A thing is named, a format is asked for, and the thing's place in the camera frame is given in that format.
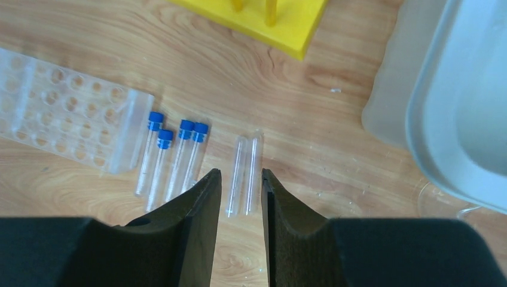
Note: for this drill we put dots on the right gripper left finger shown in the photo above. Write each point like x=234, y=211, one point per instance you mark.
x=172, y=245

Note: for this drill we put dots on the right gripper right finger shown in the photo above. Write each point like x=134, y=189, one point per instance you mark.
x=305, y=248

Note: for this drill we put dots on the clear glass test tube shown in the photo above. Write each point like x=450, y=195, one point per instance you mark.
x=253, y=180
x=237, y=177

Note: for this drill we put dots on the glass beaker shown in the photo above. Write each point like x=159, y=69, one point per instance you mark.
x=434, y=203

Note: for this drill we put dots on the blue capped tube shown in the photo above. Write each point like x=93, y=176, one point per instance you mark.
x=198, y=141
x=164, y=142
x=180, y=161
x=155, y=121

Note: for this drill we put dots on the clear plastic tube rack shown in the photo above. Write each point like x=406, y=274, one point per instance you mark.
x=74, y=115

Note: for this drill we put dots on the grey plastic bin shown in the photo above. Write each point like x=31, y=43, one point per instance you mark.
x=440, y=93

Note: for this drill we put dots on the yellow test tube rack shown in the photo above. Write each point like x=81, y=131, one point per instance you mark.
x=286, y=25

